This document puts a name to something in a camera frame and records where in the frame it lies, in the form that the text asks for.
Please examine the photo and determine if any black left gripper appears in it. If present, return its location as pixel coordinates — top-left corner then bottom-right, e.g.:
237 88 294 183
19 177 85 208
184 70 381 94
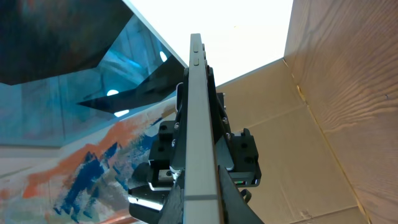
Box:
128 66 261 221

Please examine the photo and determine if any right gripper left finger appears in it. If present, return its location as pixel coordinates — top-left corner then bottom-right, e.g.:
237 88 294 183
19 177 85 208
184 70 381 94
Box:
158 174 185 224

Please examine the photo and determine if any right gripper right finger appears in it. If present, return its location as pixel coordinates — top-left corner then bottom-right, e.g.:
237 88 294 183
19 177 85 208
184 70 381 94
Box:
218 166 264 224

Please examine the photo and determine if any cardboard box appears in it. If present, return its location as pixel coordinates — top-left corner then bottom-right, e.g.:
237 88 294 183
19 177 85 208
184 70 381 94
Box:
220 0 397 224

